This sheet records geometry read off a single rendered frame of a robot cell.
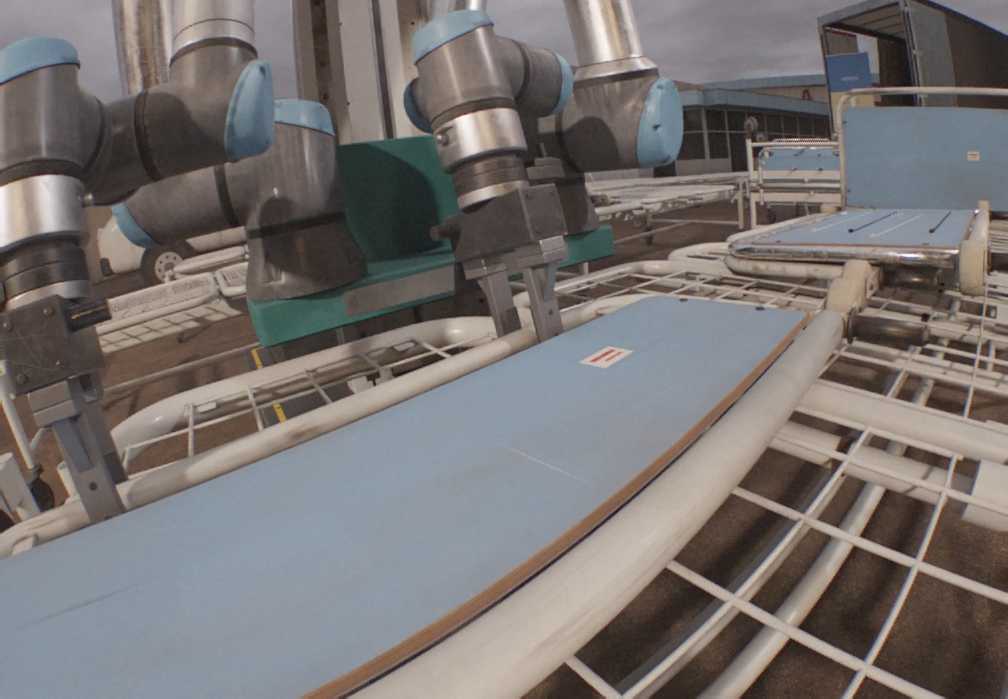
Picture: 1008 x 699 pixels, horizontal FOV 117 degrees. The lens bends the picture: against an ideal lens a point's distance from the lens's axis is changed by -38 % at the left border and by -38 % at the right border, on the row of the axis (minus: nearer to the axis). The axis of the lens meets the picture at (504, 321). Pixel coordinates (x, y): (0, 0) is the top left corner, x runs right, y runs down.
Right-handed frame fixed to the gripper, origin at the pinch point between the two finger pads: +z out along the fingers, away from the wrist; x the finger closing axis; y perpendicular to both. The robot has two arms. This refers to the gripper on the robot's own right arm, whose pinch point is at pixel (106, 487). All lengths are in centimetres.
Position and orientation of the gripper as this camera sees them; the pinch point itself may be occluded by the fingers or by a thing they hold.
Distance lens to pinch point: 40.4
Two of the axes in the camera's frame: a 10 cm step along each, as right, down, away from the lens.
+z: 2.5, 9.6, 1.3
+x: -6.1, 0.5, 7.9
